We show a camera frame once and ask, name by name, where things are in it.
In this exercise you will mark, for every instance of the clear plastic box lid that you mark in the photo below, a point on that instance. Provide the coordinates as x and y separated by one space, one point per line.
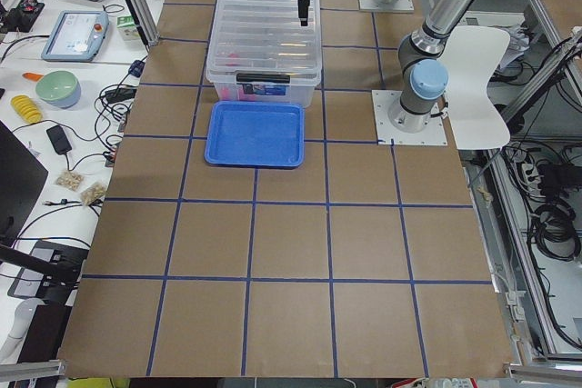
266 20

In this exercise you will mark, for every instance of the red block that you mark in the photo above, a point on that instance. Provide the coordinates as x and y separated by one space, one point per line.
234 59

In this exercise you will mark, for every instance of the clear plastic storage box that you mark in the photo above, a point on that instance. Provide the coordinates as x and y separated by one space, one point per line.
263 83

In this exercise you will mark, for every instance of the blue plastic tray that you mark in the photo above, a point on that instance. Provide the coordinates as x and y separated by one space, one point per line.
256 134

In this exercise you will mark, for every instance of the white chair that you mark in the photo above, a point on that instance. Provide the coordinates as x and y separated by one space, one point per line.
471 56

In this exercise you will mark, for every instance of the green white carton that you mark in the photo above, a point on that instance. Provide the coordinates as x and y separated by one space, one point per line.
127 28

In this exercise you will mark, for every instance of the near teach pendant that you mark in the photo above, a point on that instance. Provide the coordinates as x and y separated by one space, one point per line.
76 37

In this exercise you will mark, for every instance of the green bowl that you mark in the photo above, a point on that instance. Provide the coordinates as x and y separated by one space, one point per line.
60 89

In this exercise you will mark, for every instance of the black power adapter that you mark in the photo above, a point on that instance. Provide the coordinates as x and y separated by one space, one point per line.
58 139

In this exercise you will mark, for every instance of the yellow sliced toy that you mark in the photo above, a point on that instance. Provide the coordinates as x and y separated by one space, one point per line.
27 109

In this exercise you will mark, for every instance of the black box handle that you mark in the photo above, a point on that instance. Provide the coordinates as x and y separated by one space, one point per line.
242 77

